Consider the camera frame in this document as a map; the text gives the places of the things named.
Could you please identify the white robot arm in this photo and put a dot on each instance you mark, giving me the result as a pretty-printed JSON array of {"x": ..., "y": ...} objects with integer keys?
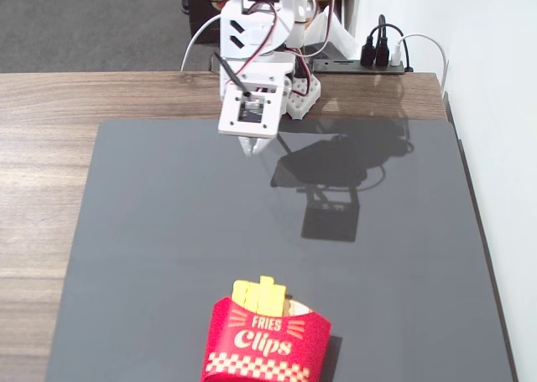
[{"x": 251, "y": 23}]

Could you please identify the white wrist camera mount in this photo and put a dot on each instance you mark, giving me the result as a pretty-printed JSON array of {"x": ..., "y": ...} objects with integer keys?
[{"x": 228, "y": 121}]

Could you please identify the black usb hub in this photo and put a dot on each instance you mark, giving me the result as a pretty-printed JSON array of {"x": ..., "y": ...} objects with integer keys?
[{"x": 335, "y": 67}]

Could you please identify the white perforated arm base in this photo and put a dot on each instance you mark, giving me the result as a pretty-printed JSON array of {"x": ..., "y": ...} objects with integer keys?
[{"x": 304, "y": 98}]

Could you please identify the red fries clips box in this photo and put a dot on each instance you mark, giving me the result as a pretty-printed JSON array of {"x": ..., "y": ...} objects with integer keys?
[{"x": 268, "y": 357}]

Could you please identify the black cabinet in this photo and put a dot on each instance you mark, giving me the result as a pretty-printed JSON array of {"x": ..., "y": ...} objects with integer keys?
[{"x": 201, "y": 4}]

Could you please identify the dark grey mat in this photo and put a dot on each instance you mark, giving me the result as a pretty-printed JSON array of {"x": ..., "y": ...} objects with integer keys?
[{"x": 168, "y": 231}]

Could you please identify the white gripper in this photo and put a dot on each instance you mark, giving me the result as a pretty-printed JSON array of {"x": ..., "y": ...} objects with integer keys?
[{"x": 252, "y": 145}]

